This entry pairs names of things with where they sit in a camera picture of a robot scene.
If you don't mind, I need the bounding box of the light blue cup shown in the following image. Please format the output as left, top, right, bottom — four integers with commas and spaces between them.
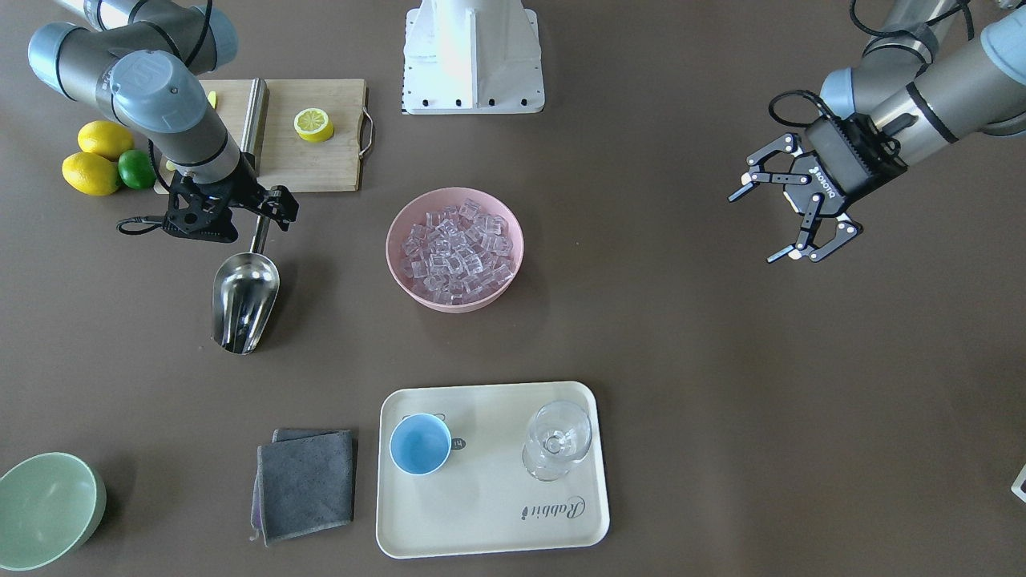
389, 414, 452, 475

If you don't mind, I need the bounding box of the cream serving tray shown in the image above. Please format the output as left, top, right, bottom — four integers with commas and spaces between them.
374, 381, 611, 559

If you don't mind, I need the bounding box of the pink bowl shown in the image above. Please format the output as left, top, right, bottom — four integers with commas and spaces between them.
386, 187, 525, 313

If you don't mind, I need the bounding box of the clear wine glass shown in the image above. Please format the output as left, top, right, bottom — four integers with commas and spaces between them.
523, 399, 592, 482

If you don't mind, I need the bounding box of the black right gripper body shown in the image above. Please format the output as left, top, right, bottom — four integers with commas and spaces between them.
189, 178, 266, 219

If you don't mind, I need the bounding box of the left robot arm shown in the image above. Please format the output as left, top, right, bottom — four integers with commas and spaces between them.
732, 1, 1025, 262

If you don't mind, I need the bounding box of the metal ice scoop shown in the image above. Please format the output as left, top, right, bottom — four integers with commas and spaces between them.
212, 215, 280, 355

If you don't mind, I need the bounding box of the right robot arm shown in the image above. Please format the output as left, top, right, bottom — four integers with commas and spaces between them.
28, 1, 298, 244

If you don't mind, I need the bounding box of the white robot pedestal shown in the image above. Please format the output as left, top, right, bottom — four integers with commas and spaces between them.
401, 1, 546, 115

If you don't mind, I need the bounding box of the green lime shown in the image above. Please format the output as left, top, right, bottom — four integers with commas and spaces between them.
117, 149, 156, 190

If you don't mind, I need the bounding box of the green bowl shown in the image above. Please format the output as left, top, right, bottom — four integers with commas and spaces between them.
1, 452, 107, 572

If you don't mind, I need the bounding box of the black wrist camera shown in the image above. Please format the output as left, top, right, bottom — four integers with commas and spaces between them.
161, 175, 238, 244

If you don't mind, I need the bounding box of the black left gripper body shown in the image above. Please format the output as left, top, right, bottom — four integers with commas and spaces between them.
805, 115, 908, 218

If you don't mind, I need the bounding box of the grey folded cloth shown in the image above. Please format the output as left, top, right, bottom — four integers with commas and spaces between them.
250, 428, 357, 547

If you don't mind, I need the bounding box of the clear ice cubes pile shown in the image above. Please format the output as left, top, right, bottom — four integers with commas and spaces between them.
397, 198, 517, 306

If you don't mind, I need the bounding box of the bamboo cutting board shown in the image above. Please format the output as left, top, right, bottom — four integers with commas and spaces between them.
154, 78, 374, 195

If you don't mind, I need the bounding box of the yellow lemon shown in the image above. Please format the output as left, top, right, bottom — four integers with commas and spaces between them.
61, 152, 122, 196
77, 120, 135, 162

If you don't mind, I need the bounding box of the half lemon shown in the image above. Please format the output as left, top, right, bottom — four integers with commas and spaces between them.
293, 108, 334, 143

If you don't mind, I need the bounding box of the steel muddler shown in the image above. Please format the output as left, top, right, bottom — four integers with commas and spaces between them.
239, 78, 268, 174

